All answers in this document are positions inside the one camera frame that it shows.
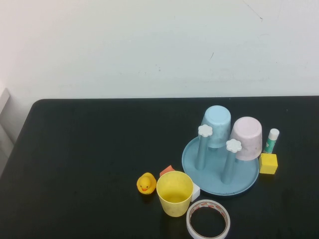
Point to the orange cube block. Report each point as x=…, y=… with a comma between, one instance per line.
x=165, y=171

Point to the white furniture frame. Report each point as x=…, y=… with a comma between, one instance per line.
x=3, y=99

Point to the pink plastic cup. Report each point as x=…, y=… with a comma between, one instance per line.
x=246, y=134

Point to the white green glue stick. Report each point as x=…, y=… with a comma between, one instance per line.
x=271, y=142

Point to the light blue plastic cup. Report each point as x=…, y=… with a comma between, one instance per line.
x=216, y=119

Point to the blue cup stand white caps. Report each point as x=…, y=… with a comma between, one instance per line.
x=214, y=181

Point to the yellow rubber duck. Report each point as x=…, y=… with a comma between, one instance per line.
x=145, y=184

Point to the white tape roll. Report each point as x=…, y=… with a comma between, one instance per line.
x=207, y=203

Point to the white cube block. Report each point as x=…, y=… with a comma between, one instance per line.
x=196, y=193

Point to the yellow plastic cup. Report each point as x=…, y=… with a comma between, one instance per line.
x=172, y=206

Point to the yellow cube block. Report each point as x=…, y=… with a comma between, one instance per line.
x=268, y=164

